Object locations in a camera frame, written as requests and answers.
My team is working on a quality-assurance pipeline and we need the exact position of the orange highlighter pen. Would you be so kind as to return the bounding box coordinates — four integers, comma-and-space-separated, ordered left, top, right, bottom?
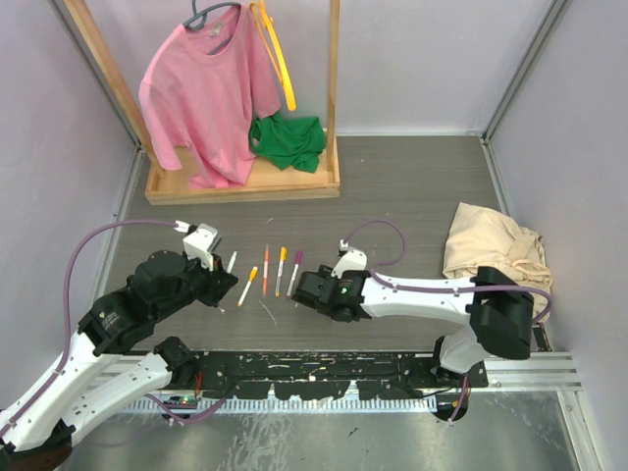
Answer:
262, 244, 270, 297

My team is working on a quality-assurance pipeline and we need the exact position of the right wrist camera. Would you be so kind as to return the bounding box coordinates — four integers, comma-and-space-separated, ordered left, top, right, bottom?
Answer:
332, 239, 368, 279

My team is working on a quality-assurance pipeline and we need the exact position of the white marker blue end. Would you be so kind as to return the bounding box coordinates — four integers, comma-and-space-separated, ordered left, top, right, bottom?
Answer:
226, 251, 237, 274

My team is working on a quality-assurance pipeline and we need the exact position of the white marker orange tip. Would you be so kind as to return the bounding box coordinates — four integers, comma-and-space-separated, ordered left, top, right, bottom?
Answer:
275, 259, 285, 297

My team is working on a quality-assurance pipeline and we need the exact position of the pink shirt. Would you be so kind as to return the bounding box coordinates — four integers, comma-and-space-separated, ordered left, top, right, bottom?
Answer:
138, 6, 281, 188

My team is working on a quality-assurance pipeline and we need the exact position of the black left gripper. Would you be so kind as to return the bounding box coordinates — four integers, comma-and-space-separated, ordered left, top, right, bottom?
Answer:
155, 248, 237, 320

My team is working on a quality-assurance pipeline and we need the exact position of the green cloth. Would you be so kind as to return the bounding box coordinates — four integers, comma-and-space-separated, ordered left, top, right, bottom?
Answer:
249, 113, 327, 174

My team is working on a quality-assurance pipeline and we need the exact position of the grey clothes hanger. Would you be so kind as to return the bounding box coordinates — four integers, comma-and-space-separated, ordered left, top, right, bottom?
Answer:
181, 1, 245, 63

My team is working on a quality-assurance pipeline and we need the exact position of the yellow hanger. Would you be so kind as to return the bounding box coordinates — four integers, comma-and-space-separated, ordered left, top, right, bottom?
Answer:
249, 0, 296, 112

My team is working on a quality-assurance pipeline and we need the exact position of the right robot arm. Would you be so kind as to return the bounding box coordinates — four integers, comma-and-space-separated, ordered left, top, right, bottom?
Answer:
292, 265, 534, 387

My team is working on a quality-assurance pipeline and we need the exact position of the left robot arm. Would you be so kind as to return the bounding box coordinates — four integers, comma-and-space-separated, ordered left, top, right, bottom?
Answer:
1, 251, 237, 470

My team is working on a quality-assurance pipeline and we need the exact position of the white pen purple end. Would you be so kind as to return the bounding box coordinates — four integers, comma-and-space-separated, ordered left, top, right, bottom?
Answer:
286, 263, 299, 299

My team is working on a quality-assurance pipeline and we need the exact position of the beige cloth bag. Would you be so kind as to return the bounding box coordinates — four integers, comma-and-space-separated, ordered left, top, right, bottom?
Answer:
443, 202, 553, 293

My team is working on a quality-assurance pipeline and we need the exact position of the wooden rack base tray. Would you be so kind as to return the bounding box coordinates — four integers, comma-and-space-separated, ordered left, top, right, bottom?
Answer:
144, 132, 340, 205

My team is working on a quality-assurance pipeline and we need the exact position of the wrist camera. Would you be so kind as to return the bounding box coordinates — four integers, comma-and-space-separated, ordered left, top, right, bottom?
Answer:
183, 224, 222, 272
332, 239, 368, 279

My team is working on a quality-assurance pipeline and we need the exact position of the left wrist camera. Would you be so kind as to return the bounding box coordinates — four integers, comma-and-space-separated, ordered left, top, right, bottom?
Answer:
183, 224, 222, 272

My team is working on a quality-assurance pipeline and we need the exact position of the white pen yellow end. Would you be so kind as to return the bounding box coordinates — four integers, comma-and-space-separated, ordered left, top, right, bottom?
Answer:
237, 280, 253, 307

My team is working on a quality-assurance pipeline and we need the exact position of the wooden rack right post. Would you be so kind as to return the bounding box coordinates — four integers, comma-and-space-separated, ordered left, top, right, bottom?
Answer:
326, 0, 340, 172

